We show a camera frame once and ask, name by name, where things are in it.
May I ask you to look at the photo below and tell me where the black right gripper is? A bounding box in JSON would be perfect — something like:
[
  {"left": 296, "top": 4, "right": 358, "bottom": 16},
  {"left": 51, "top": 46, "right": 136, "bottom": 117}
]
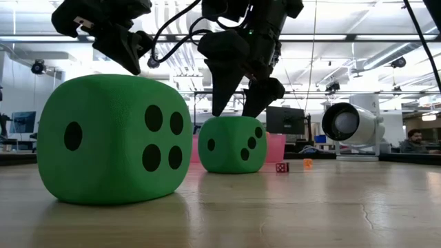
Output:
[{"left": 197, "top": 0, "right": 305, "bottom": 119}]

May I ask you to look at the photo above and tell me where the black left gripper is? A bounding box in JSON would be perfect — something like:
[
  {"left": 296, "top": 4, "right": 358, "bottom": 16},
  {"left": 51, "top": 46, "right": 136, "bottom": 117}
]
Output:
[{"left": 50, "top": 0, "right": 154, "bottom": 76}]

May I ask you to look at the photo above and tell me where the green foam die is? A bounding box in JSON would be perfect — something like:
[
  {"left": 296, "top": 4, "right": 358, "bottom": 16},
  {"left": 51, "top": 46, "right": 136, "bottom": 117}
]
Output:
[
  {"left": 37, "top": 74, "right": 194, "bottom": 207},
  {"left": 197, "top": 115, "right": 268, "bottom": 174}
]

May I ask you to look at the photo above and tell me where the black computer monitor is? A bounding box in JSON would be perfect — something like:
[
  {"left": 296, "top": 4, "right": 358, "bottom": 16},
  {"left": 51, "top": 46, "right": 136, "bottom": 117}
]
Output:
[{"left": 265, "top": 105, "right": 306, "bottom": 136}]

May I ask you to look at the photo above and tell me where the pink plastic tray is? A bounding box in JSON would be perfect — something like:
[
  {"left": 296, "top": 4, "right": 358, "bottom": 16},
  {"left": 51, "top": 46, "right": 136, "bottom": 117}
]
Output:
[{"left": 190, "top": 133, "right": 287, "bottom": 164}]

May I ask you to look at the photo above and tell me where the screen with blue picture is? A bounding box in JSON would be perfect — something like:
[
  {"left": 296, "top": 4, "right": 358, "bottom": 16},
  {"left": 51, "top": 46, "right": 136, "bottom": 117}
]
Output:
[{"left": 9, "top": 110, "right": 37, "bottom": 134}]

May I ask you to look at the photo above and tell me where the person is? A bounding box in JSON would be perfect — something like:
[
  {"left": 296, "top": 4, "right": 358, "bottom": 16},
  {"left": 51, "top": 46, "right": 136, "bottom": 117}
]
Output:
[{"left": 399, "top": 129, "right": 441, "bottom": 155}]

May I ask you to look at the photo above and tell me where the white camera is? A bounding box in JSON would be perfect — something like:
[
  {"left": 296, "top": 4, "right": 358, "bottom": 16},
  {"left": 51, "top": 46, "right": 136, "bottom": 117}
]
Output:
[{"left": 321, "top": 101, "right": 386, "bottom": 162}]

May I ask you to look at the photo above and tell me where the silver ventilation duct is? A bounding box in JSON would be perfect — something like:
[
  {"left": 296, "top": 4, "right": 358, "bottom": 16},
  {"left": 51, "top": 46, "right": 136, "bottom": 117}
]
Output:
[{"left": 361, "top": 19, "right": 441, "bottom": 72}]

